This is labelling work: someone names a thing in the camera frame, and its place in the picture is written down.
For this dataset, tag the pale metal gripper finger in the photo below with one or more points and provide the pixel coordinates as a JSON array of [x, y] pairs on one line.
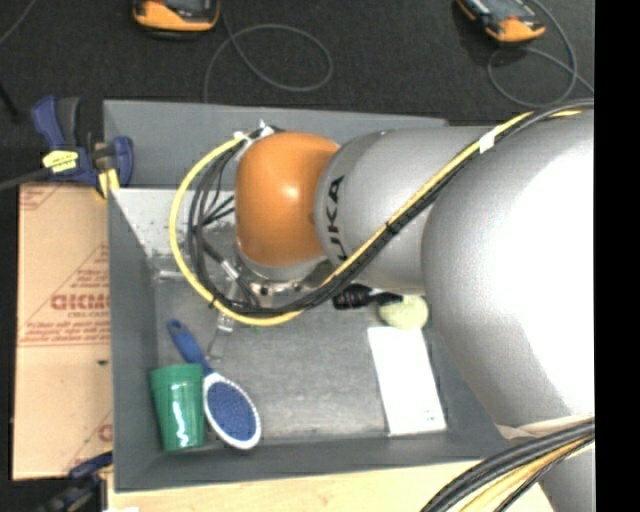
[[216, 345]]

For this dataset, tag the blue and white hairbrush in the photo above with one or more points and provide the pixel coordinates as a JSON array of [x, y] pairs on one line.
[[231, 412]]

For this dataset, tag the green plastic cup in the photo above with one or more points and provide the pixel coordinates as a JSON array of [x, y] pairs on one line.
[[177, 405]]

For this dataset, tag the grey metal bin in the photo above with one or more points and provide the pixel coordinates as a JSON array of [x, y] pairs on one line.
[[310, 370]]

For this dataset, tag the pale green ball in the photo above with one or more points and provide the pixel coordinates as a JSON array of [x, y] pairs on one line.
[[404, 312]]

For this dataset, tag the white flat box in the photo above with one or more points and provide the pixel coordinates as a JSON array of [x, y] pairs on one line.
[[407, 382]]

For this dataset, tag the brown cardboard board, red print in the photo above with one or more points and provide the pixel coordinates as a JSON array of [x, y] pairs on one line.
[[55, 380]]

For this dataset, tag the black cylinder on white bracket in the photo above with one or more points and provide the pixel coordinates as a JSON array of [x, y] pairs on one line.
[[352, 297]]

